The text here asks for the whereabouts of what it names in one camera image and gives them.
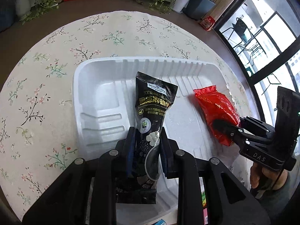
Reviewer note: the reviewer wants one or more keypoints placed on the yellow red snack pack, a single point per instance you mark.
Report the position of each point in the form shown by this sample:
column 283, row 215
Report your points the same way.
column 203, row 195

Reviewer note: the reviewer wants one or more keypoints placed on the tall plant blue pot right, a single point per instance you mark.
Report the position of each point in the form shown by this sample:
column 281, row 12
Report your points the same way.
column 204, row 2

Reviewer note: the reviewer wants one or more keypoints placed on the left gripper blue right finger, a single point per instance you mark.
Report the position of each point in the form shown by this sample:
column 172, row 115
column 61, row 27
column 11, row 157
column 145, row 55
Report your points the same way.
column 165, row 152

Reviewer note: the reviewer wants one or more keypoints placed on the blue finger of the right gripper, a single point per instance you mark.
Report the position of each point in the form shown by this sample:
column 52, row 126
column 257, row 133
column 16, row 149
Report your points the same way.
column 223, row 128

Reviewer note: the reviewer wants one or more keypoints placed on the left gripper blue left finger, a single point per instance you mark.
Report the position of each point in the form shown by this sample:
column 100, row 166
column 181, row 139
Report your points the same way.
column 129, row 149

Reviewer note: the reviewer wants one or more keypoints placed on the black balcony chair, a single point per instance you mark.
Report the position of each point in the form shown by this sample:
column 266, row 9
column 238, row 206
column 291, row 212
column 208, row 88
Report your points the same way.
column 238, row 34

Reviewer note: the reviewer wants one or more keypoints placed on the right hand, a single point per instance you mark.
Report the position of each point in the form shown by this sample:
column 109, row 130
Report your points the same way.
column 257, row 172

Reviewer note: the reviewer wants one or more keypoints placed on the floral tablecloth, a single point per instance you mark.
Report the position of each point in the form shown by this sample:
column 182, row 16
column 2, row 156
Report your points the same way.
column 38, row 129

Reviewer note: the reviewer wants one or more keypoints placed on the balcony glass table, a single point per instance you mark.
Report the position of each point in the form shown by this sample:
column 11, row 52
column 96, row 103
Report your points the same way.
column 253, row 48

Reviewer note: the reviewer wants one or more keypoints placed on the black snack bag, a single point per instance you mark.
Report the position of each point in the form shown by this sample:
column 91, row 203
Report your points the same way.
column 153, row 97

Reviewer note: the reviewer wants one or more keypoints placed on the light blue snack bag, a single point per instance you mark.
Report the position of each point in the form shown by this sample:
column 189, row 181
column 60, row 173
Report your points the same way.
column 160, row 222

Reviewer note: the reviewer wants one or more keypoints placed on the white plastic tray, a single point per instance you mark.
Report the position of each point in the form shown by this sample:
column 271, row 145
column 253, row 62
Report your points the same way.
column 104, row 104

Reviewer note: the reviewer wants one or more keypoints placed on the red paper bag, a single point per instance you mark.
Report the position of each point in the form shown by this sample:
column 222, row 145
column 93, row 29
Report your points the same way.
column 207, row 23

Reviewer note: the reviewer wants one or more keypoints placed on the red snack bag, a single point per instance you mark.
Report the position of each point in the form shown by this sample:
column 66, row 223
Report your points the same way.
column 217, row 107

